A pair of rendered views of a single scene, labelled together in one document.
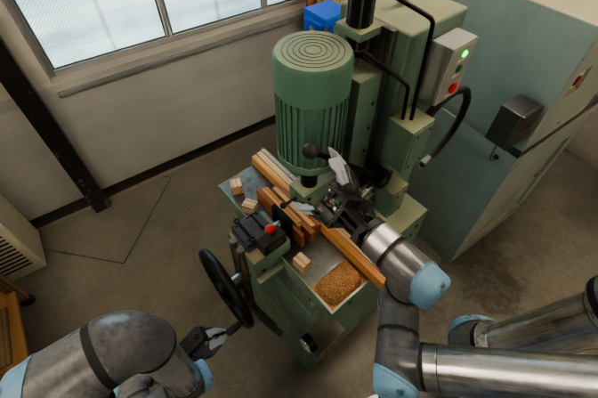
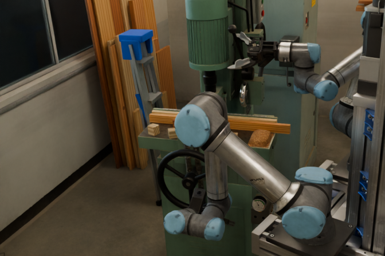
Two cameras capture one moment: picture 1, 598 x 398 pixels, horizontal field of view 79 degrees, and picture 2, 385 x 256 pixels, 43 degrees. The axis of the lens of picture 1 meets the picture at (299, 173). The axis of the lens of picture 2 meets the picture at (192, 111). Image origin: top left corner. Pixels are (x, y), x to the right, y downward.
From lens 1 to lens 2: 1.48 m
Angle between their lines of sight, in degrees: 35
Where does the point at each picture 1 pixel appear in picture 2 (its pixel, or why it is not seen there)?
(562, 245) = not seen: hidden behind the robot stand
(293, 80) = (208, 3)
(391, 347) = (316, 78)
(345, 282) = (264, 132)
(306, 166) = (217, 62)
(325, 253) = (240, 134)
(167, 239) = not seen: outside the picture
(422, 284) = (311, 47)
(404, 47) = not seen: outside the picture
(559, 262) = not seen: hidden behind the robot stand
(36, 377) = (197, 103)
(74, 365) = (208, 98)
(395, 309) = (307, 73)
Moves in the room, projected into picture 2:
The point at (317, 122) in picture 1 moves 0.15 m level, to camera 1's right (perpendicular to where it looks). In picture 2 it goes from (220, 27) to (250, 21)
